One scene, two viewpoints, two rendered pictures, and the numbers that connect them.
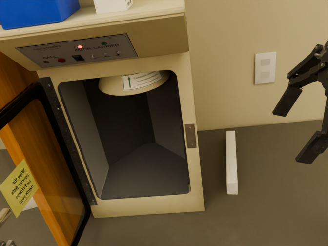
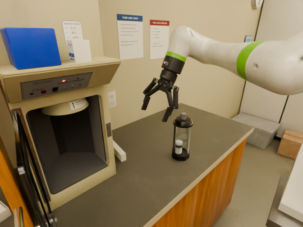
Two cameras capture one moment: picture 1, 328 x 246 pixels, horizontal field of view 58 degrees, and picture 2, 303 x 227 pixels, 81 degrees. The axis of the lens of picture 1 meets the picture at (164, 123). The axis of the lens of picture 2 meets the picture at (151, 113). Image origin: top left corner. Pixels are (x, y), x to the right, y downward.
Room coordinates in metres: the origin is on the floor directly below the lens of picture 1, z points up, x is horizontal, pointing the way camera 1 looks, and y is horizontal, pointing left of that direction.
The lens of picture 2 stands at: (-0.02, 0.35, 1.59)
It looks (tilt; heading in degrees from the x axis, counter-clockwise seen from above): 24 degrees down; 309
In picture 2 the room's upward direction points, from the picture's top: straight up
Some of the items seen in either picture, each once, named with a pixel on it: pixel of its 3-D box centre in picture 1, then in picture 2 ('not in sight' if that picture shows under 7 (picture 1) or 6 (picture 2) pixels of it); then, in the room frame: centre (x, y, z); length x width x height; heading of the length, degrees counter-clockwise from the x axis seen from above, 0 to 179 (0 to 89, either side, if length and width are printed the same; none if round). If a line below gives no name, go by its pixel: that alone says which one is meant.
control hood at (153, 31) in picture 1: (96, 42); (68, 79); (0.52, 0.09, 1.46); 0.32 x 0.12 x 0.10; 83
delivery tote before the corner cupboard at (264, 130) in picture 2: not in sight; (252, 130); (0.31, -2.61, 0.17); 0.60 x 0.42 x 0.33; 171
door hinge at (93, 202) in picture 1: (71, 152); (34, 162); (0.59, 0.23, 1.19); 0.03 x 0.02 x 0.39; 83
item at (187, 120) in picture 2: not in sight; (183, 119); (0.39, -0.40, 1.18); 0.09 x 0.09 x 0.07
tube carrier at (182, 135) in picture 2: not in sight; (181, 138); (0.39, -0.40, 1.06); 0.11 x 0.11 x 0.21
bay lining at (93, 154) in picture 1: (136, 117); (65, 132); (0.70, 0.07, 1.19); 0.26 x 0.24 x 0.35; 83
